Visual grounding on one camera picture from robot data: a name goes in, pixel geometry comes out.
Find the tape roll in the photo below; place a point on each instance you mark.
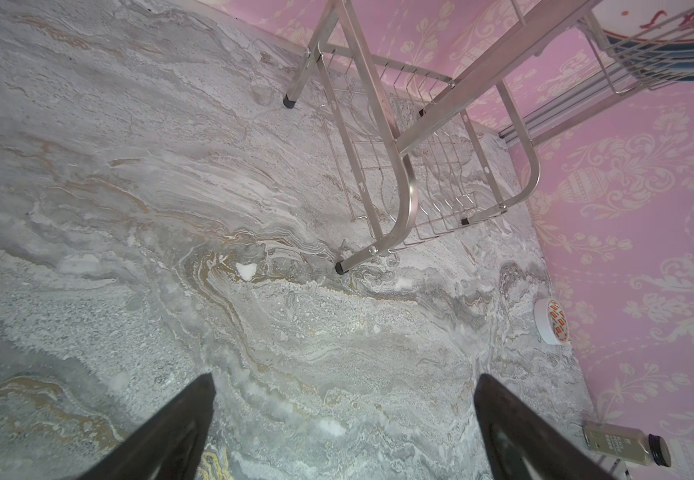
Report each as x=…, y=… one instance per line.
x=551, y=322

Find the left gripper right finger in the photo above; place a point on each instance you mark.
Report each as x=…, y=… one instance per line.
x=519, y=444

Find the silver wire dish rack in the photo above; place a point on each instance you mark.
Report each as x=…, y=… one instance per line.
x=409, y=104

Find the blue striped plate front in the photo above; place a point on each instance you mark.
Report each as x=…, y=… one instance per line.
x=651, y=64

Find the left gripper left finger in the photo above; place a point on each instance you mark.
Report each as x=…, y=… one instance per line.
x=170, y=444

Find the orange sunburst plate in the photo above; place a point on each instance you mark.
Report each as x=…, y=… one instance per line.
x=667, y=23

